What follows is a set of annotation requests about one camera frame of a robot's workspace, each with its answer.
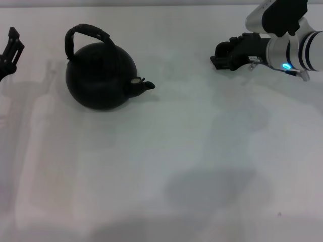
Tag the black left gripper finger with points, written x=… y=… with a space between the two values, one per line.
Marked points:
x=15 y=49

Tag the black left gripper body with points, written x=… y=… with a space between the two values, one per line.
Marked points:
x=6 y=70

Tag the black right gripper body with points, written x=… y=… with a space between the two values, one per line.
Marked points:
x=246 y=50

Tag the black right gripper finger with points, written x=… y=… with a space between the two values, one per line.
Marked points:
x=220 y=63
x=219 y=49

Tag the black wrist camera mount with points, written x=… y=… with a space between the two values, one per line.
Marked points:
x=277 y=17

